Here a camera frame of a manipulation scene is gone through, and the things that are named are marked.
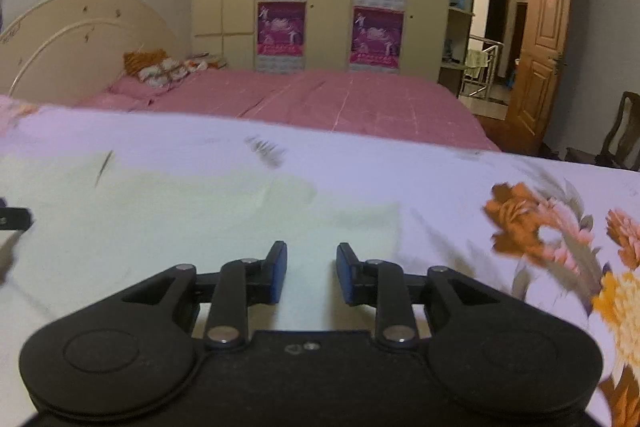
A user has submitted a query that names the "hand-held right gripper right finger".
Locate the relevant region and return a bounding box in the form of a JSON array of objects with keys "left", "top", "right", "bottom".
[{"left": 336, "top": 242, "right": 506, "bottom": 351}]

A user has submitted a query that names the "cream bed headboard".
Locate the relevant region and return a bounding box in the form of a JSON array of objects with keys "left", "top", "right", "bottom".
[{"left": 0, "top": 0, "right": 183, "bottom": 108}]

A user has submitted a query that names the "pink bed sheet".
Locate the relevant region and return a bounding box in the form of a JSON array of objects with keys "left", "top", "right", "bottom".
[{"left": 82, "top": 68, "right": 502, "bottom": 152}]

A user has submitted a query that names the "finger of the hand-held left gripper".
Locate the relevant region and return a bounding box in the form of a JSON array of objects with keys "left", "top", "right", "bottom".
[{"left": 0, "top": 206, "right": 34, "bottom": 233}]

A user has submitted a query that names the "orange white patterned pillow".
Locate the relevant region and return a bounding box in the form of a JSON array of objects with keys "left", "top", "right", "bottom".
[{"left": 137, "top": 54, "right": 227, "bottom": 89}]

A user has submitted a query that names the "brown wooden door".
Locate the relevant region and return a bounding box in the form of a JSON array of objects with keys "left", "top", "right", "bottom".
[{"left": 504, "top": 0, "right": 574, "bottom": 154}]

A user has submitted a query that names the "white knit garment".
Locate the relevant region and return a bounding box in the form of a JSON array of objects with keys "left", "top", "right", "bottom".
[{"left": 0, "top": 149, "right": 403, "bottom": 350}]

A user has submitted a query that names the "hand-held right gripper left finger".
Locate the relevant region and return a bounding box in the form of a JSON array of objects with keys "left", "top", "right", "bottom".
[{"left": 119, "top": 241, "right": 289, "bottom": 351}]

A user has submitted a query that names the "pink pillow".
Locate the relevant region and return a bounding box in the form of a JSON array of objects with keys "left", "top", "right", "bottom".
[{"left": 106, "top": 74, "right": 168, "bottom": 102}]

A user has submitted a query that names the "orange knit cloth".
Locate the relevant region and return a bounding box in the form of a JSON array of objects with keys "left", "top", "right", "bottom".
[{"left": 123, "top": 49, "right": 169, "bottom": 78}]

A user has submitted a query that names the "dark wooden chair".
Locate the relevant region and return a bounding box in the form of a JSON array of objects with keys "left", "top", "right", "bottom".
[{"left": 564, "top": 91, "right": 640, "bottom": 172}]

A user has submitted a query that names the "yellow-green hanging cloth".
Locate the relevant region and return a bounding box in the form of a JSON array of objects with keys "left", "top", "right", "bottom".
[{"left": 467, "top": 49, "right": 489, "bottom": 80}]

